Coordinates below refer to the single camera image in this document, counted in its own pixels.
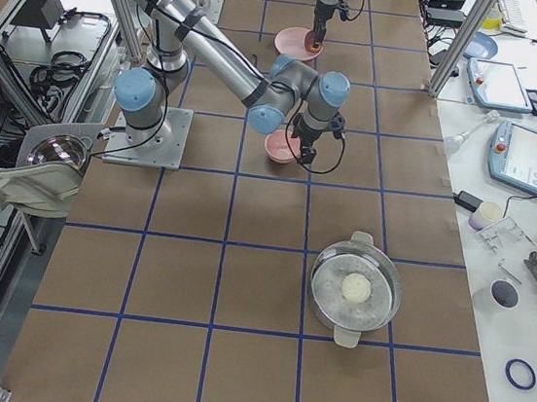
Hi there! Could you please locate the red apple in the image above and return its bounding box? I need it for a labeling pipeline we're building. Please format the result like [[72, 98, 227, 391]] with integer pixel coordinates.
[[304, 30, 323, 54]]

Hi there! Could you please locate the pink bowl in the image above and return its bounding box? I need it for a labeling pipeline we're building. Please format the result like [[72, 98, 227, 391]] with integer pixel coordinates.
[[264, 129, 301, 164]]

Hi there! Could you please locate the pink plate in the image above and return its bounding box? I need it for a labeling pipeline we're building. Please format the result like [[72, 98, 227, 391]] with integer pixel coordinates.
[[273, 26, 324, 62]]

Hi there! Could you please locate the blue plate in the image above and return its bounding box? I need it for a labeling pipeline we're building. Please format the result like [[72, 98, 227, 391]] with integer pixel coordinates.
[[463, 31, 499, 59]]

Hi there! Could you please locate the shiny metal bowl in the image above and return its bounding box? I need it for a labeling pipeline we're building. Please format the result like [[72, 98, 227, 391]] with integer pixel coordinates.
[[26, 134, 88, 169]]

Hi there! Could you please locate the white steamed bun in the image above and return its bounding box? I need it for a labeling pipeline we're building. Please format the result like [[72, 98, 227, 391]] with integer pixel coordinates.
[[340, 273, 372, 304]]

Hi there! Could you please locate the black power adapter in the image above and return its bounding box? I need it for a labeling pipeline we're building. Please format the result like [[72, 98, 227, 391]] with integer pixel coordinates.
[[453, 190, 483, 212]]

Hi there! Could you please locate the yellow container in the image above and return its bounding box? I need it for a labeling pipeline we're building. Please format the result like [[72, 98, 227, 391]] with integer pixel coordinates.
[[481, 3, 503, 31]]

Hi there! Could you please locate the far teach pendant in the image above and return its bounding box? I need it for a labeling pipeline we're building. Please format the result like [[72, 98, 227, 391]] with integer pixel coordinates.
[[467, 57, 533, 114]]

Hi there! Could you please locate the teach pendant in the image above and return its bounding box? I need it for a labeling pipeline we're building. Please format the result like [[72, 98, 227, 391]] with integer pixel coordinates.
[[487, 121, 537, 197], [467, 57, 533, 114]]

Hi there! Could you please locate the purple white cup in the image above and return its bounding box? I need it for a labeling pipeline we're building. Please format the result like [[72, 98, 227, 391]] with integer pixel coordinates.
[[468, 201, 503, 231]]

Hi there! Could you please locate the white keyboard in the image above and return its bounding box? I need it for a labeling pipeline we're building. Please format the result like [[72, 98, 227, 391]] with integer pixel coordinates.
[[497, 0, 527, 37]]

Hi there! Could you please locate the near teach pendant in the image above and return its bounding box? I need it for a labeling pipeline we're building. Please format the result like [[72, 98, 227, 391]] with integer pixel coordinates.
[[487, 121, 537, 197]]

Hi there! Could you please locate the clear plastic part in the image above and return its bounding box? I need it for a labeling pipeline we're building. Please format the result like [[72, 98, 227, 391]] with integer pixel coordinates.
[[478, 217, 525, 253]]

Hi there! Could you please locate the metal allen key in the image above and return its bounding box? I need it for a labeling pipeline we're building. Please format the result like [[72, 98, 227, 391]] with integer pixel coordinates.
[[497, 259, 522, 285]]

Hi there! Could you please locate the white cup dark inside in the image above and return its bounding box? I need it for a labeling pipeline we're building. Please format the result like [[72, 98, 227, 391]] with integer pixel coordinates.
[[472, 278, 519, 315]]

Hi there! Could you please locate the white plastic chair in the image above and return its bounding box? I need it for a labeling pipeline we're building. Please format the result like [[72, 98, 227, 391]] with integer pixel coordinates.
[[0, 132, 89, 223]]

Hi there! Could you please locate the black monitor on floor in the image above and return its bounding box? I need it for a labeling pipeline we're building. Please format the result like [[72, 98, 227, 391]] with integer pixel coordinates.
[[10, 0, 65, 43]]

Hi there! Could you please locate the glass pot with handles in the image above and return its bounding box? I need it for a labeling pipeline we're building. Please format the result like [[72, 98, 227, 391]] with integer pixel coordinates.
[[308, 231, 403, 348]]

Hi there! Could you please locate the aluminium frame post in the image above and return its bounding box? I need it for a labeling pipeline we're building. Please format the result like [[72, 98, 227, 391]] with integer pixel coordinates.
[[426, 0, 497, 98]]

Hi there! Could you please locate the black cable bundle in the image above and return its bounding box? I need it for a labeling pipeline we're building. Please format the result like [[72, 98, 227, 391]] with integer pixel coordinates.
[[26, 46, 91, 106]]

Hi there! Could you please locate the blue rubber ring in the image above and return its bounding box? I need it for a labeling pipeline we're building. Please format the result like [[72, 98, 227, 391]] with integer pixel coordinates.
[[503, 357, 537, 391]]

